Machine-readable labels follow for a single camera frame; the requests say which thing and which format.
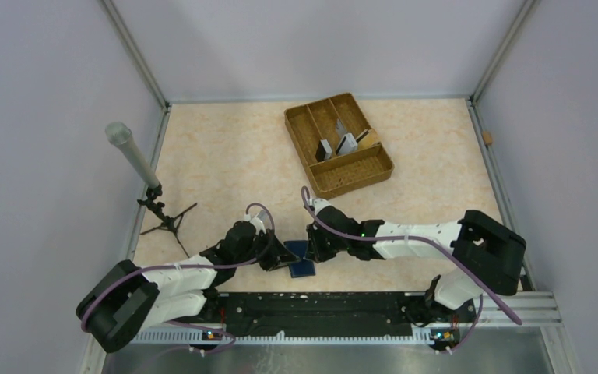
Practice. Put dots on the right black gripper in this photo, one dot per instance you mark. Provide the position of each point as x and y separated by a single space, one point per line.
318 254

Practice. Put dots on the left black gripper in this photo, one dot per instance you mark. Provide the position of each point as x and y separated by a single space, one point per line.
277 253

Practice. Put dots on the navy blue card holder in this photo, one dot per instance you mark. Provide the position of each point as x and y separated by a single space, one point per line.
303 267

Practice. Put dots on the dark grey credit card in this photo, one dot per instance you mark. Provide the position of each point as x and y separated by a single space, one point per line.
323 151

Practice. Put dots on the woven brown divided tray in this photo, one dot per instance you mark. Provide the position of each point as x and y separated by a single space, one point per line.
331 118

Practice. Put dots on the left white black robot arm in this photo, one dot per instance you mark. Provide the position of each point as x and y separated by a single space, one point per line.
131 298

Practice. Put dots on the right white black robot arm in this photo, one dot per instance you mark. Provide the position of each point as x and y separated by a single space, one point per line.
486 254

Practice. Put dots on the silver card in tray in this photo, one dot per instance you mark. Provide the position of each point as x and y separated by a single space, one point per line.
347 144

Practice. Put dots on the gold card in tray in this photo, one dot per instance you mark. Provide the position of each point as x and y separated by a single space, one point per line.
368 138

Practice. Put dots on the small brown block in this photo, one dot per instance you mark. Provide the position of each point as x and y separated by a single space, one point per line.
487 138

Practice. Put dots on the grey microphone on tripod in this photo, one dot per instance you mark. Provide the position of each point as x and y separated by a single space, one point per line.
120 135

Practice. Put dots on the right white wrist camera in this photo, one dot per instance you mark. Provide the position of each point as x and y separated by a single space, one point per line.
318 204

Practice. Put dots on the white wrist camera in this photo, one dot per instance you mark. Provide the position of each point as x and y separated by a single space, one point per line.
259 220
318 204

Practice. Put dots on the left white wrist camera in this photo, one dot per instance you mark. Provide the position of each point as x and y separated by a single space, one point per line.
259 220

